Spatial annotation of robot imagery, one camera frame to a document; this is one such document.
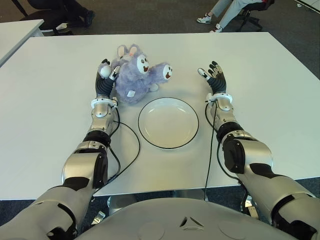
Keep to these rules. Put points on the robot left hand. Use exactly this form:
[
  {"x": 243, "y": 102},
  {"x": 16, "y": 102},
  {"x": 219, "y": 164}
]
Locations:
[{"x": 103, "y": 87}]

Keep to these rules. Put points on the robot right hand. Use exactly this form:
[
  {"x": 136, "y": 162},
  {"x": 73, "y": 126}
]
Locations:
[{"x": 218, "y": 83}]

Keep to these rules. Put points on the purple plush doll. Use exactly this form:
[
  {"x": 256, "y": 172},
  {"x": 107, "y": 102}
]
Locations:
[{"x": 132, "y": 82}]

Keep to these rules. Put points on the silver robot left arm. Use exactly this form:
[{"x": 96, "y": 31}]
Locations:
[{"x": 81, "y": 165}]

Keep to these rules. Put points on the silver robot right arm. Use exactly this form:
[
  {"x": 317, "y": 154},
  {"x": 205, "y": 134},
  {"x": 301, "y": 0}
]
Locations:
[{"x": 258, "y": 152}]

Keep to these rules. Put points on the white plate black rim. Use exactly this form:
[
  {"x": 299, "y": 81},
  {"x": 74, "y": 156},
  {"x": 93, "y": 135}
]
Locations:
[{"x": 167, "y": 122}]

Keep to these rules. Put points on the person in grey trousers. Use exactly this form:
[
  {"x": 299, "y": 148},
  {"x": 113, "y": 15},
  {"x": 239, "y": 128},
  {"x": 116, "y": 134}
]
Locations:
[{"x": 232, "y": 12}]

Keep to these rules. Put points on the person in black trousers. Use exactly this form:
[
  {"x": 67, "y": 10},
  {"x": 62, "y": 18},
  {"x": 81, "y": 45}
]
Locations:
[{"x": 82, "y": 12}]

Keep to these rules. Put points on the black office chair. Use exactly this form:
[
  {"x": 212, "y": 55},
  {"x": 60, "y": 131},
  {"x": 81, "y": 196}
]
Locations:
[{"x": 53, "y": 23}]

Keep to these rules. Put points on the white side table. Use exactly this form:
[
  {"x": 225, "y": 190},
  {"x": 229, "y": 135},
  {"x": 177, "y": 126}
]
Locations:
[{"x": 15, "y": 32}]

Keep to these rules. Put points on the white furniture edge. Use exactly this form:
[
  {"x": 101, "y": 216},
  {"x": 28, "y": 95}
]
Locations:
[{"x": 310, "y": 3}]

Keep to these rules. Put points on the silver robot torso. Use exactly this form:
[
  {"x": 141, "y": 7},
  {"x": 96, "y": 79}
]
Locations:
[{"x": 160, "y": 225}]

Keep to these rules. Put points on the metal floor bracket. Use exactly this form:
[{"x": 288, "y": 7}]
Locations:
[
  {"x": 99, "y": 217},
  {"x": 250, "y": 206}
]

